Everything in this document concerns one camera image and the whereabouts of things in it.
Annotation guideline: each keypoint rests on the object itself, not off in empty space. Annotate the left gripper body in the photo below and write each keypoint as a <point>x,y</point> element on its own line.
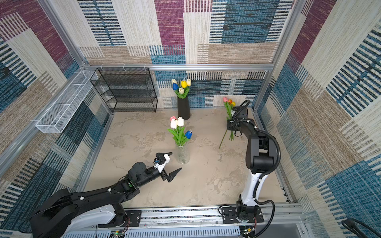
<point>163,175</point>

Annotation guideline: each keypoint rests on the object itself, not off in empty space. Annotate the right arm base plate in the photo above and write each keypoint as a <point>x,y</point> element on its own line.
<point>245,214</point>

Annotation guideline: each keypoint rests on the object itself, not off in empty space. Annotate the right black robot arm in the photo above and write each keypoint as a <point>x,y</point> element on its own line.
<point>262,158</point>

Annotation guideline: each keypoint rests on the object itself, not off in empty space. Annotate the blue tulip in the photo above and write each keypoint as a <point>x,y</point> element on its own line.
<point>187,137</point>
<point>175,86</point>

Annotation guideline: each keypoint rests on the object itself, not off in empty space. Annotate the clear glass vase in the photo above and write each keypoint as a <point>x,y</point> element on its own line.
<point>183,155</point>

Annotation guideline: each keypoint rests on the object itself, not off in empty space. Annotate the orange red tulip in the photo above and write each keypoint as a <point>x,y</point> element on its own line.
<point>231,105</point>

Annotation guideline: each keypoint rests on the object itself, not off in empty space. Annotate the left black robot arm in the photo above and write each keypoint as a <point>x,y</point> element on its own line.
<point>66,211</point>

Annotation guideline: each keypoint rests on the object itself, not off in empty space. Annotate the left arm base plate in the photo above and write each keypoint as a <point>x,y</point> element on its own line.
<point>130,218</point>

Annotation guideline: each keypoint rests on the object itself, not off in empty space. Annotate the light pink tulip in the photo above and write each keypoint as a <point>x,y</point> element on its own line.
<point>174,130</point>

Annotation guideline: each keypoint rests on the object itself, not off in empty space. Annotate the black wire shelf rack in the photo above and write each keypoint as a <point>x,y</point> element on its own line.
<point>128,89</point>

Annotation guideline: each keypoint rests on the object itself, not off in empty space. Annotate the dark grey cylindrical vase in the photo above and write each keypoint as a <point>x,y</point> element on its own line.
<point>183,108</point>

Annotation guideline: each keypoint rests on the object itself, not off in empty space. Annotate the white wire mesh basket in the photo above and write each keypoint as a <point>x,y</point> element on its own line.
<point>62,110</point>

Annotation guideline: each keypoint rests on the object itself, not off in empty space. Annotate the aluminium mounting rail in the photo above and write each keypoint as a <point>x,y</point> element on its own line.
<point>205,222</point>

